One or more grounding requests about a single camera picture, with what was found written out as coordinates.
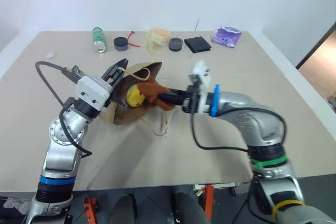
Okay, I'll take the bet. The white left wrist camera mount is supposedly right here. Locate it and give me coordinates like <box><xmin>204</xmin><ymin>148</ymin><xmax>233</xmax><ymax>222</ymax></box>
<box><xmin>75</xmin><ymin>76</ymin><xmax>113</xmax><ymax>112</ymax></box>

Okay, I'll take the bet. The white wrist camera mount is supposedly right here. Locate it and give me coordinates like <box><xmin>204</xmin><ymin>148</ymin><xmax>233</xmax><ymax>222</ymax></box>
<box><xmin>75</xmin><ymin>76</ymin><xmax>113</xmax><ymax>112</ymax></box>
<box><xmin>187</xmin><ymin>60</ymin><xmax>212</xmax><ymax>116</ymax></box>

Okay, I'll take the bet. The purple wipes packet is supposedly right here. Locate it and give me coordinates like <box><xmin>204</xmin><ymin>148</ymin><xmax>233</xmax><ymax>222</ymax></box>
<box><xmin>211</xmin><ymin>26</ymin><xmax>243</xmax><ymax>49</ymax></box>

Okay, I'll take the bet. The brown plush toy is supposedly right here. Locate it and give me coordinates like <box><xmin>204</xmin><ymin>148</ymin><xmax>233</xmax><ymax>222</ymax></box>
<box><xmin>137</xmin><ymin>81</ymin><xmax>175</xmax><ymax>111</ymax></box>

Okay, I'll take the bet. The green clear plastic bottle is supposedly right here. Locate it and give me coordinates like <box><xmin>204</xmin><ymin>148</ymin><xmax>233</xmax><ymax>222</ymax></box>
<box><xmin>92</xmin><ymin>26</ymin><xmax>107</xmax><ymax>54</ymax></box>

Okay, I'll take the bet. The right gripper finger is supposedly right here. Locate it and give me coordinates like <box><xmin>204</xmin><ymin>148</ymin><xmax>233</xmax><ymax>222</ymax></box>
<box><xmin>167</xmin><ymin>87</ymin><xmax>190</xmax><ymax>95</ymax></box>
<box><xmin>157</xmin><ymin>92</ymin><xmax>185</xmax><ymax>107</ymax></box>

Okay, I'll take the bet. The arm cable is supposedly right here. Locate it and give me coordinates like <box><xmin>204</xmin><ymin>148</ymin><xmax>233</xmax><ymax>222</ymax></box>
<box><xmin>35</xmin><ymin>61</ymin><xmax>93</xmax><ymax>158</ymax></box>
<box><xmin>190</xmin><ymin>104</ymin><xmax>287</xmax><ymax>154</ymax></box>

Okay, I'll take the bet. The black round lid left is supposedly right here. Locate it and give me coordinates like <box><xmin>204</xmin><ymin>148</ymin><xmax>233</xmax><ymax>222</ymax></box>
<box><xmin>113</xmin><ymin>37</ymin><xmax>129</xmax><ymax>52</ymax></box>

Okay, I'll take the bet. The red zip tie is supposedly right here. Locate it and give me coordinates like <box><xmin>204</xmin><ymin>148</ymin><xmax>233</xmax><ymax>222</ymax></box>
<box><xmin>127</xmin><ymin>30</ymin><xmax>141</xmax><ymax>49</ymax></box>

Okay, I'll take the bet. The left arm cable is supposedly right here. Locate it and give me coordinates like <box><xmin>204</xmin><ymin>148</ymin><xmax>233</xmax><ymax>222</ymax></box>
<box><xmin>35</xmin><ymin>61</ymin><xmax>93</xmax><ymax>158</ymax></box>

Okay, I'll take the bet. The yellow plush toy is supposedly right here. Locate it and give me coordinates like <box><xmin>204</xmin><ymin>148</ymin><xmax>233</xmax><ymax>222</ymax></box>
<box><xmin>126</xmin><ymin>83</ymin><xmax>145</xmax><ymax>109</ymax></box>

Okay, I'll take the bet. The black wallet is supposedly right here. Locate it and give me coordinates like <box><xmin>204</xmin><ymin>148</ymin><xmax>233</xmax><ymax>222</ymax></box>
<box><xmin>183</xmin><ymin>36</ymin><xmax>213</xmax><ymax>54</ymax></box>

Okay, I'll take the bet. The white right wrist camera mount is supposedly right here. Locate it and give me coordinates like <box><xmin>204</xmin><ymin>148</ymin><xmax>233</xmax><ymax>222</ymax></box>
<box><xmin>187</xmin><ymin>60</ymin><xmax>212</xmax><ymax>116</ymax></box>

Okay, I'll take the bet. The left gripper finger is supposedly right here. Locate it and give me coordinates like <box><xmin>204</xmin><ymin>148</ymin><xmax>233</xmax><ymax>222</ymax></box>
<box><xmin>112</xmin><ymin>60</ymin><xmax>130</xmax><ymax>89</ymax></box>
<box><xmin>101</xmin><ymin>58</ymin><xmax>127</xmax><ymax>81</ymax></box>

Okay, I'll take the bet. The brown paper bag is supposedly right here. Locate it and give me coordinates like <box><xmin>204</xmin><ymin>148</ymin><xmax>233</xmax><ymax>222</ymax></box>
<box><xmin>99</xmin><ymin>61</ymin><xmax>174</xmax><ymax>138</ymax></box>

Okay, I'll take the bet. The grey round lid right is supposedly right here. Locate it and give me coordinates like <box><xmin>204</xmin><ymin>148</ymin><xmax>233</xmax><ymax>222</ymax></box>
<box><xmin>169</xmin><ymin>37</ymin><xmax>184</xmax><ymax>52</ymax></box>

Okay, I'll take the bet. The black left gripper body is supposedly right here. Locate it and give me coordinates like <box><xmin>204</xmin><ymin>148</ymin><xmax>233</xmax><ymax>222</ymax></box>
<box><xmin>101</xmin><ymin>76</ymin><xmax>119</xmax><ymax>108</ymax></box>

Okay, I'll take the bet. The orange metal stand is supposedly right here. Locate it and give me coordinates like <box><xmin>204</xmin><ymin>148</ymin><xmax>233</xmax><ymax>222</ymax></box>
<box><xmin>203</xmin><ymin>184</ymin><xmax>216</xmax><ymax>222</ymax></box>
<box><xmin>82</xmin><ymin>195</ymin><xmax>98</xmax><ymax>224</ymax></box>

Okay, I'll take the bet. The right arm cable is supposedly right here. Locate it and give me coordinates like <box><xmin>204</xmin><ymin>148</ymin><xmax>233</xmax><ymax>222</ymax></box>
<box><xmin>190</xmin><ymin>104</ymin><xmax>287</xmax><ymax>154</ymax></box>

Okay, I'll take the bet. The dark rounded shape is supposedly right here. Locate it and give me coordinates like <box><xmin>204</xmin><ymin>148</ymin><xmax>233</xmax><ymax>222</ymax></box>
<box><xmin>171</xmin><ymin>191</ymin><xmax>211</xmax><ymax>224</ymax></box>
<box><xmin>109</xmin><ymin>194</ymin><xmax>138</xmax><ymax>224</ymax></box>

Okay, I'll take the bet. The clear bag with bread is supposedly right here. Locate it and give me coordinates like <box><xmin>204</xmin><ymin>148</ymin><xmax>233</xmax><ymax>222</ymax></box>
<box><xmin>145</xmin><ymin>27</ymin><xmax>172</xmax><ymax>56</ymax></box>

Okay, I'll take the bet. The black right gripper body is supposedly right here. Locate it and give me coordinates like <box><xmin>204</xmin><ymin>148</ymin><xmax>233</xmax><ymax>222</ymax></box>
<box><xmin>181</xmin><ymin>84</ymin><xmax>201</xmax><ymax>115</ymax></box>

